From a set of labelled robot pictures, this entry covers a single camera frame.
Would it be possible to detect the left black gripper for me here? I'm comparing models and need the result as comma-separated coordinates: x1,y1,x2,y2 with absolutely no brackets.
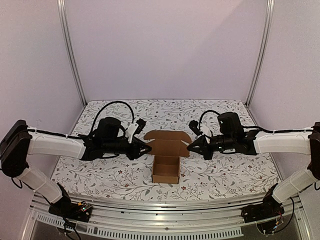
103,136,152,161

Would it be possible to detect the brown cardboard box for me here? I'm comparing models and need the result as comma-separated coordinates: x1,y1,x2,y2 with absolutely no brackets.
144,130,192,185

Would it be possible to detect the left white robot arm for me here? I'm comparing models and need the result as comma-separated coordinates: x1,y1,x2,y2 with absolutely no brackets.
0,117,152,217

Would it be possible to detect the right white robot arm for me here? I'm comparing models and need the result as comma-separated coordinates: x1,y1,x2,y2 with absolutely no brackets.
187,112,320,218

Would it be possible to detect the floral patterned table mat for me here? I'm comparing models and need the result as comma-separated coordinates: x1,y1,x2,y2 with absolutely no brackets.
51,99,280,202

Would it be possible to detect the perforated metal strip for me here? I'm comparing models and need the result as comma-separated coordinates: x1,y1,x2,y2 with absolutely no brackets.
36,208,244,240

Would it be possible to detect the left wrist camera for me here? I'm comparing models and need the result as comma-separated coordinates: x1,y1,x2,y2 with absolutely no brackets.
125,118,146,144

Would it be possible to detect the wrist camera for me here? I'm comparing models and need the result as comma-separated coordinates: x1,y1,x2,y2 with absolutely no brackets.
125,118,146,144
188,120,212,143

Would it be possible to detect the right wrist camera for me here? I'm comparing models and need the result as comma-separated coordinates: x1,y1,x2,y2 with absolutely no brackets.
188,120,212,143

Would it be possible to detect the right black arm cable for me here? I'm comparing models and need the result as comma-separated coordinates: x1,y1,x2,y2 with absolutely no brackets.
199,109,316,135

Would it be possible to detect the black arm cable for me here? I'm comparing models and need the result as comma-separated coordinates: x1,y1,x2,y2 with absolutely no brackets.
199,109,316,135
91,100,135,133

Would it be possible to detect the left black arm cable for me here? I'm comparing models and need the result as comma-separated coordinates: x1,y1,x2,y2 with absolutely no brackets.
91,100,135,133

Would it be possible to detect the aluminium front rail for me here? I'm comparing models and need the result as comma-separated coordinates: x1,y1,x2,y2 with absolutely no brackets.
29,192,303,229

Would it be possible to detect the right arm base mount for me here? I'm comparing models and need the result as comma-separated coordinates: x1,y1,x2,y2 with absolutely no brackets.
241,183,285,223

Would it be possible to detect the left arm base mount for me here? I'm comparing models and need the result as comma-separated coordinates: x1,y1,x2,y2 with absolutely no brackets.
48,183,93,223

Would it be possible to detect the right aluminium corner post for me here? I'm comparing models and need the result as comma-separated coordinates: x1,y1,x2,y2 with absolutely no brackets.
245,0,275,108

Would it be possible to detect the aluminium corner post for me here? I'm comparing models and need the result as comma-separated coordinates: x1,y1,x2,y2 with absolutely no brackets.
57,0,88,107
245,0,275,108

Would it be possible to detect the left aluminium corner post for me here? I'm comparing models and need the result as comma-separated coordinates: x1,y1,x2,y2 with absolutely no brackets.
57,0,88,107

